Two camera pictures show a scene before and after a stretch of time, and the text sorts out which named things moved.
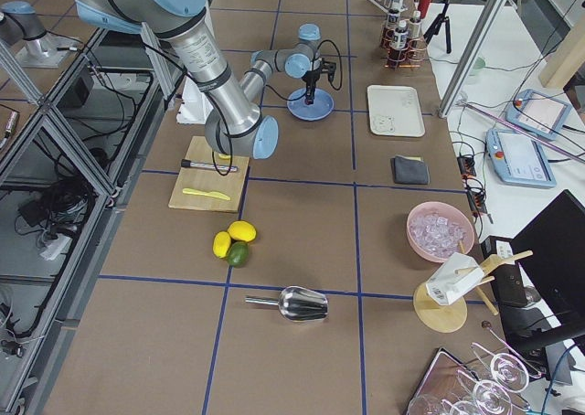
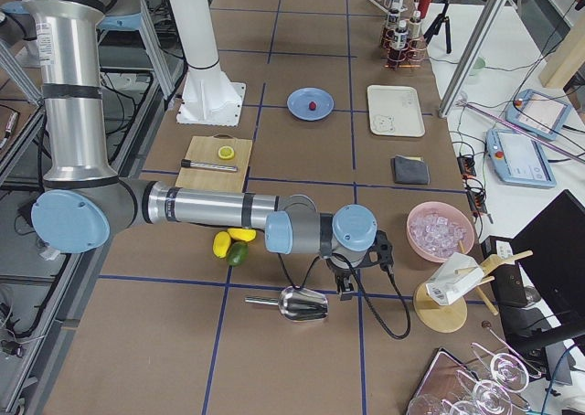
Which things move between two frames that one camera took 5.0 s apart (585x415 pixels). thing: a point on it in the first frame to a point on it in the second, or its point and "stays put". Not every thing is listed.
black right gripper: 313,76 to 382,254
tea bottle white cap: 393,23 stays put
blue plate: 323,105 stays put
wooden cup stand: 443,318 stays put
